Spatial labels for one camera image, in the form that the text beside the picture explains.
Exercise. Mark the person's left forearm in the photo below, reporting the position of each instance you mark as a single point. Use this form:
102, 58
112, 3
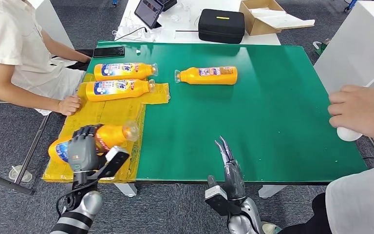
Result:
67, 51

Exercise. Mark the white cabinet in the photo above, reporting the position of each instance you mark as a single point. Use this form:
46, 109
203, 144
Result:
50, 19

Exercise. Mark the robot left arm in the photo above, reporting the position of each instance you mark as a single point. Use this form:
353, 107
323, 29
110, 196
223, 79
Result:
87, 203

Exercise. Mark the white side table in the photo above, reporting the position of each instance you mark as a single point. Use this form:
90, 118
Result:
361, 42

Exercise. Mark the person's hand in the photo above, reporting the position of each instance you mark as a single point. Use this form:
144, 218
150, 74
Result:
361, 109

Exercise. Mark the orange detergent bottle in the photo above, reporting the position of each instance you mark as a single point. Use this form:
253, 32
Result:
206, 80
142, 71
135, 90
112, 135

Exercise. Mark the chrome table leg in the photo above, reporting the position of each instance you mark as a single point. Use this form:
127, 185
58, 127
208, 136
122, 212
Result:
31, 149

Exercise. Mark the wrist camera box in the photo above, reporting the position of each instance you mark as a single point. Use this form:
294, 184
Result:
219, 202
116, 161

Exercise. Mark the person's left hand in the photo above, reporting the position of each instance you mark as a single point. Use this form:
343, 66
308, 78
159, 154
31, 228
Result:
85, 59

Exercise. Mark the clear plastic cup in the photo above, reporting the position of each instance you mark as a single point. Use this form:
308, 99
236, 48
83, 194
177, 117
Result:
20, 174

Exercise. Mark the black smartphone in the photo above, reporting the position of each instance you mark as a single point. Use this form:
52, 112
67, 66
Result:
108, 52

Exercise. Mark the white paper sheet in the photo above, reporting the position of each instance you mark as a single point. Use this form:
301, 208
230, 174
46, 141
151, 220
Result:
287, 20

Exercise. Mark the dark tablet on stand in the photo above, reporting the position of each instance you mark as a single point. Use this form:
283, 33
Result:
149, 11

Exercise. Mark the person's right forearm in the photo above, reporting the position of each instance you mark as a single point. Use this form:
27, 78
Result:
29, 101

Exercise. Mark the person's right hand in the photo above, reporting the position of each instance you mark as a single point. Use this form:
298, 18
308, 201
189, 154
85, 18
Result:
70, 105

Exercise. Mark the person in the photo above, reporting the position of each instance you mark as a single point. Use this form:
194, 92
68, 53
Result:
6, 42
361, 210

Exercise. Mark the white table foot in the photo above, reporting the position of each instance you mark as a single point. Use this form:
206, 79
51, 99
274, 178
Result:
271, 192
126, 190

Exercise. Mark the brown cardboard box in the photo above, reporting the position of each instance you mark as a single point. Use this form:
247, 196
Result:
261, 28

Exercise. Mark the blue frame foot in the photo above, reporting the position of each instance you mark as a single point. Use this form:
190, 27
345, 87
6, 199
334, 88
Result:
351, 4
114, 2

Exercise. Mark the black box device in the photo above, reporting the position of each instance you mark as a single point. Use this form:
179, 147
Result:
168, 4

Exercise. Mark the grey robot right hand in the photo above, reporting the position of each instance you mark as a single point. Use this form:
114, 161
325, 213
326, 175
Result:
233, 181

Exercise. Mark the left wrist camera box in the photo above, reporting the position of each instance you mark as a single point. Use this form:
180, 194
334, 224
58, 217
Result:
116, 161

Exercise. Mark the green white floor object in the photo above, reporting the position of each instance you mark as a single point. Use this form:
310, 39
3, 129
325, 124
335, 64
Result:
322, 47

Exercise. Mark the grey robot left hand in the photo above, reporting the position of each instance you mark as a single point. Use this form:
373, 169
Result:
82, 151

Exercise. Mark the white round object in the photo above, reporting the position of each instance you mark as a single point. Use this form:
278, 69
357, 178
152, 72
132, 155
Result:
348, 135

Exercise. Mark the black carrying case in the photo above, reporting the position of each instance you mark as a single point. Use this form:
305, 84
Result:
221, 28

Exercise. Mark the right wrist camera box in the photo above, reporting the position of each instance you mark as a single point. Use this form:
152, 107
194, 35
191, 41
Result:
219, 202

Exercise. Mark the dark metal floor bar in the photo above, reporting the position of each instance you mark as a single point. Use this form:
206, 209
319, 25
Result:
6, 183

